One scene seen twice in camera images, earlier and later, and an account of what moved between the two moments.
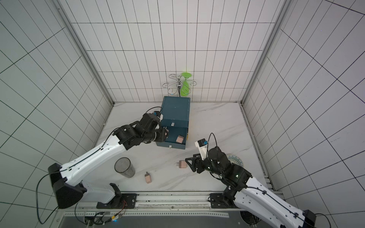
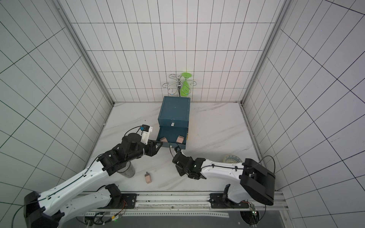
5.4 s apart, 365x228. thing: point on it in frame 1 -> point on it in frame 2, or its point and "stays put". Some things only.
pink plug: (148, 178) stays put
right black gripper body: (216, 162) -> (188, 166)
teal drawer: (173, 131) stays put
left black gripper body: (156, 136) -> (148, 149)
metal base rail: (161, 204) stays put
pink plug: (179, 139) stays put
